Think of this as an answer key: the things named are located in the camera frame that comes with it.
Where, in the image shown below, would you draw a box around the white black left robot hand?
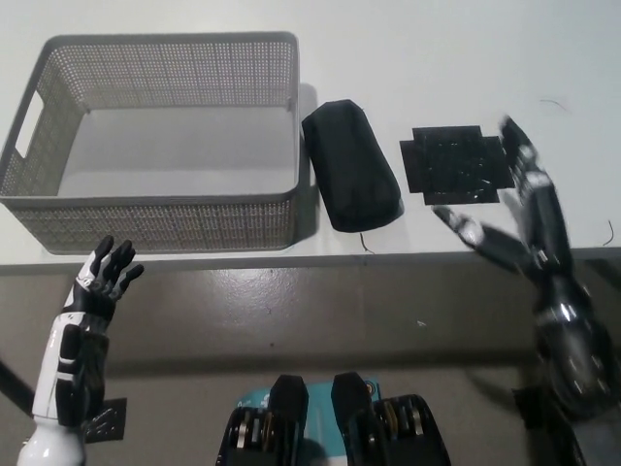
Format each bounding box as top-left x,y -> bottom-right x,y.
16,235 -> 146,466

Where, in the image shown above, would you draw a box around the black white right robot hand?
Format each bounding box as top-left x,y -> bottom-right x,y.
433,116 -> 592,322

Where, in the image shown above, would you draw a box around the black fabric pencil case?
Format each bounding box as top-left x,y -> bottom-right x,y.
301,98 -> 403,233

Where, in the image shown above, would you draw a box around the black diagonal bar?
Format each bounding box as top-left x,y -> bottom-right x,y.
0,358 -> 38,418

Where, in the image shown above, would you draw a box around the black tape floor patch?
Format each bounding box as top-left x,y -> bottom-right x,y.
511,385 -> 564,431
84,397 -> 129,444

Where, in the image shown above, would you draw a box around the black tape cross patch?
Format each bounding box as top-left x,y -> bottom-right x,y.
399,124 -> 515,206

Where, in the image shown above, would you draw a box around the grey perforated plastic basket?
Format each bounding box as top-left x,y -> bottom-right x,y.
0,31 -> 321,254

